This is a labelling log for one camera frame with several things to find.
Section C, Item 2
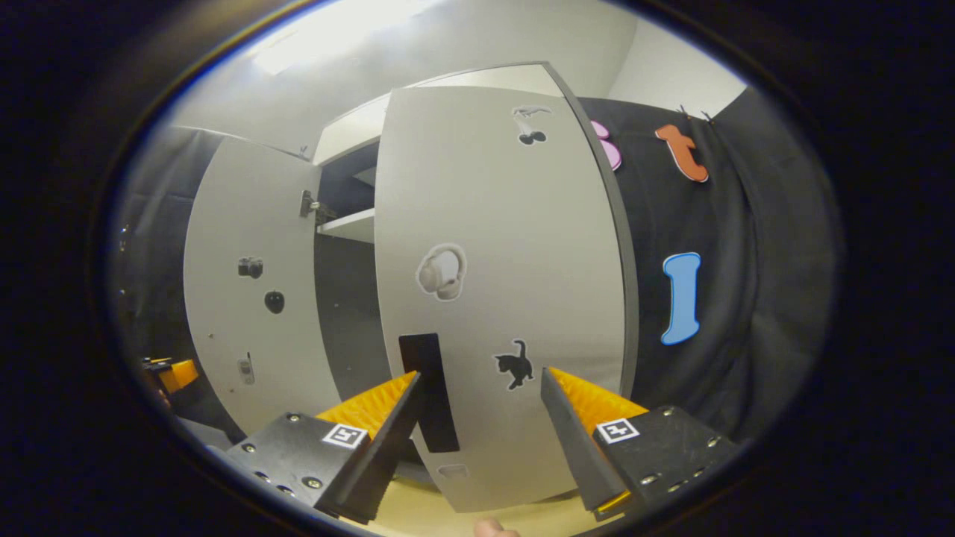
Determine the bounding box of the black backdrop cloth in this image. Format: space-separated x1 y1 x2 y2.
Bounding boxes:
582 86 840 448

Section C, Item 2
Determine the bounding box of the white cabinet door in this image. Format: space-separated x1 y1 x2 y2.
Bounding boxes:
375 86 629 513
183 136 344 437

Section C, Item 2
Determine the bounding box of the black right door handle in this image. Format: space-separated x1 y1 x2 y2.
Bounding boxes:
399 333 460 453

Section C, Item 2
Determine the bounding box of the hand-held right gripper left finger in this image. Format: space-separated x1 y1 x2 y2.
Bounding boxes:
224 371 422 525

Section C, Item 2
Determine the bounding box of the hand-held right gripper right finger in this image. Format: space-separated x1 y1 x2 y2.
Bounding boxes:
541 367 739 521

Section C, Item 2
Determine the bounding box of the metal door hinge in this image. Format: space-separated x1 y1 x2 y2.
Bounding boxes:
299 189 338 224

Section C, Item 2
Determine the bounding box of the white and grey cabinet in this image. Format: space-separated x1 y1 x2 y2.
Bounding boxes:
312 62 641 515

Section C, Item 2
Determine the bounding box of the white cabinet shelf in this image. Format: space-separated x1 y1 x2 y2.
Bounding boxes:
317 209 376 245

